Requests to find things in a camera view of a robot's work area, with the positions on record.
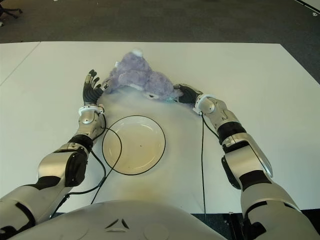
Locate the white plate black rim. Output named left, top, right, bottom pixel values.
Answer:
left=101, top=114, right=167, bottom=175

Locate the thin black signal cable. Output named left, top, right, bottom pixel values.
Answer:
left=92, top=111, right=123, bottom=205
left=199, top=111, right=207, bottom=215

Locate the purple plush bunny doll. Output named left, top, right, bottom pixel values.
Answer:
left=103, top=47, right=183, bottom=102

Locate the thick black power cable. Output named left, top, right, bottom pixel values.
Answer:
left=201, top=115, right=223, bottom=146
left=51, top=149, right=108, bottom=220

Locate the silver robot torso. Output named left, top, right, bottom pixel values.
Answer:
left=29, top=199, right=221, bottom=240

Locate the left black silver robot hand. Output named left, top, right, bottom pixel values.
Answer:
left=82, top=69, right=112, bottom=106

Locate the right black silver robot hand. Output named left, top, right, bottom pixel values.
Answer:
left=173, top=83, right=203, bottom=105

